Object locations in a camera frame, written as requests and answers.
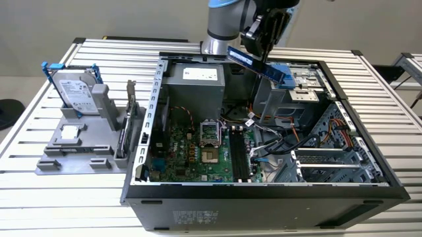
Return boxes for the RAM slot white clips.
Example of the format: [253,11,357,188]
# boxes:
[233,125,245,183]
[241,125,254,183]

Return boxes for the grey parts rack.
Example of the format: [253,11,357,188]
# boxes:
[35,83,149,176]

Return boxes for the grey metal drive cage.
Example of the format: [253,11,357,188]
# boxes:
[253,63,333,124]

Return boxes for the metal slat side table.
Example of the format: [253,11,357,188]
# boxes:
[389,52,422,109]

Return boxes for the black PC case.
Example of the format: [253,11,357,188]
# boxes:
[119,50,412,232]

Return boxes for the silver CPU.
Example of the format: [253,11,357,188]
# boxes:
[59,125,82,138]

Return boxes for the thick black cable bundle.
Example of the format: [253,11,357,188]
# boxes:
[261,134,320,158]

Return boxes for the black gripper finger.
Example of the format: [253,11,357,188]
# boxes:
[262,43,274,74]

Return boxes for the graphics card black cooler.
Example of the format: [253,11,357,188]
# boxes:
[117,79,139,159]

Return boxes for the CPU socket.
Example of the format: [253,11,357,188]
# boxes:
[201,147,219,164]

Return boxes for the green motherboard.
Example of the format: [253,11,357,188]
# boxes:
[147,123,265,184]

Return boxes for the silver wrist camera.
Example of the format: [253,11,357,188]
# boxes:
[246,14,265,38]

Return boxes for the grey power supply unit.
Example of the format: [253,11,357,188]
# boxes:
[162,63,227,124]

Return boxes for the blue drive bay latch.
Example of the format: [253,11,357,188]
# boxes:
[275,63,297,89]

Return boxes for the twisted coloured fan wire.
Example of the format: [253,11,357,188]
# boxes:
[169,105,198,130]

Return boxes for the orange yellow wire bundle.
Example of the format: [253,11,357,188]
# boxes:
[326,118,360,150]

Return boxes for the hard disk in blue carrier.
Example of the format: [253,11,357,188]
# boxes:
[42,62,105,119]

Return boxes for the black round floor object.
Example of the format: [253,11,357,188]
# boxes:
[0,98,27,131]

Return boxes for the RAM stick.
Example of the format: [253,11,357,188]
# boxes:
[226,45,285,84]
[46,147,110,152]

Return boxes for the metal socket cover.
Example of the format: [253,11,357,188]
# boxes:
[201,119,221,148]

